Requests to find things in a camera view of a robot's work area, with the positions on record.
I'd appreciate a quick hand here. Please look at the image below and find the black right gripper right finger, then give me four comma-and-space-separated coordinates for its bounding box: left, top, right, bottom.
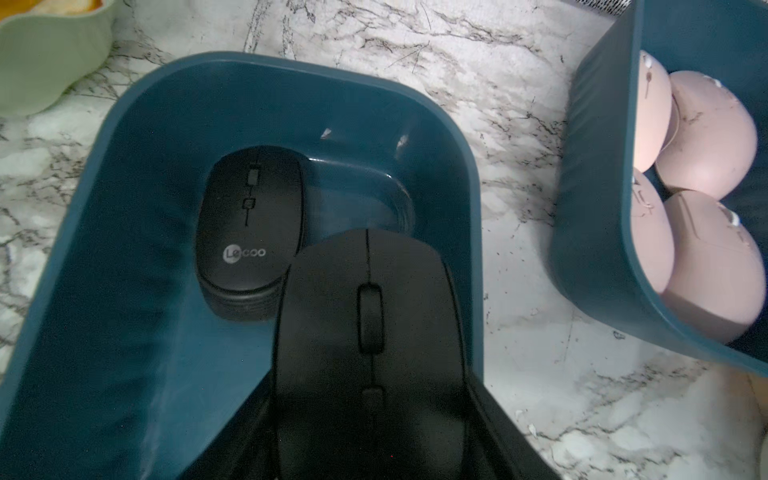
464, 372, 560, 480

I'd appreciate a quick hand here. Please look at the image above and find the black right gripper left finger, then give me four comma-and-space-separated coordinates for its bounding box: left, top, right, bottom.
179, 371, 278, 480

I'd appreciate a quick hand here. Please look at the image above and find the black mouse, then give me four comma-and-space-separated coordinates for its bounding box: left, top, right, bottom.
273, 229, 467, 479
195, 146, 308, 321

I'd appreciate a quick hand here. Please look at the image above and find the teal storage box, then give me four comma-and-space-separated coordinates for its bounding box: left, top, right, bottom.
549, 1, 767, 376
1, 52, 483, 479

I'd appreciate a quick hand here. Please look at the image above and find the peach pink mouse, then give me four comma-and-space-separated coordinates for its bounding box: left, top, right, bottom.
633, 50, 672, 173

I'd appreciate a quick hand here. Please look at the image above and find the pink mouse top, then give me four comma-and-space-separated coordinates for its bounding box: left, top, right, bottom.
655, 70, 758, 200

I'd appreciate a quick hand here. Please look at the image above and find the green wavy plate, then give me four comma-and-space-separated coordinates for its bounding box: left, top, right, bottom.
1, 1, 117, 117

